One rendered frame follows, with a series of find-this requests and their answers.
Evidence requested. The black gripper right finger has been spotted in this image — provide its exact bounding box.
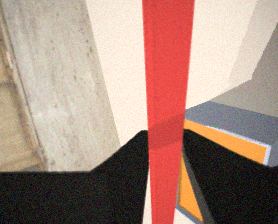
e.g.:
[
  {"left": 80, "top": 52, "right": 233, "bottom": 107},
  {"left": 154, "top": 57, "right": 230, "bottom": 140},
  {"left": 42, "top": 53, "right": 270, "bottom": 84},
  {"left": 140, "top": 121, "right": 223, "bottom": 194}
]
[{"left": 182, "top": 128, "right": 278, "bottom": 224}]

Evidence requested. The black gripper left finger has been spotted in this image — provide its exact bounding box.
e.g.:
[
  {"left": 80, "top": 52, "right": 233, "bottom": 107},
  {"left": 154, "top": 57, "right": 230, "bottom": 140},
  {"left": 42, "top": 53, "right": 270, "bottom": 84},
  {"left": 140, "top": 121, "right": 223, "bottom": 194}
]
[{"left": 0, "top": 130, "right": 149, "bottom": 224}]

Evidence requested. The red box lid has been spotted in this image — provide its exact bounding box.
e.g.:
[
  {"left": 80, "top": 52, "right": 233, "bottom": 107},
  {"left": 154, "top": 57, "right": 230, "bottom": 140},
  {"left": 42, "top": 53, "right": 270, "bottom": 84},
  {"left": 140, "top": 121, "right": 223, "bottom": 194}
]
[{"left": 142, "top": 0, "right": 195, "bottom": 224}]

